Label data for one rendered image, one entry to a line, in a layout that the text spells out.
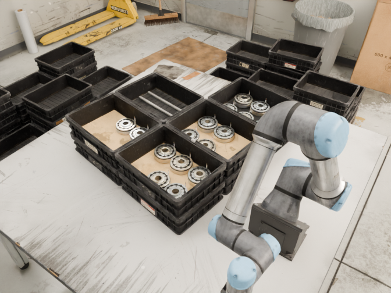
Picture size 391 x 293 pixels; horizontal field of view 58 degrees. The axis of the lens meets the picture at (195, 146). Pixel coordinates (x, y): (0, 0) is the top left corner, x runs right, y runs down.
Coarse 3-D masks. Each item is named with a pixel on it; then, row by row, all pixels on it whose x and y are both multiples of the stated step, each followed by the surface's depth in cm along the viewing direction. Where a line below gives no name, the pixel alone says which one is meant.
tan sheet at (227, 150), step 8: (192, 128) 183; (200, 136) 178; (208, 136) 178; (240, 136) 178; (216, 144) 174; (224, 144) 174; (232, 144) 174; (240, 144) 174; (216, 152) 169; (224, 152) 169; (232, 152) 169
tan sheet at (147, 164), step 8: (152, 152) 169; (176, 152) 169; (136, 160) 165; (144, 160) 165; (152, 160) 165; (144, 168) 161; (152, 168) 161; (160, 168) 161; (168, 168) 161; (176, 176) 158; (184, 176) 158; (184, 184) 154
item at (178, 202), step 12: (132, 144) 158; (192, 144) 159; (120, 156) 152; (216, 156) 152; (132, 168) 147; (144, 180) 144; (204, 180) 142; (168, 192) 137; (192, 192) 138; (180, 204) 135
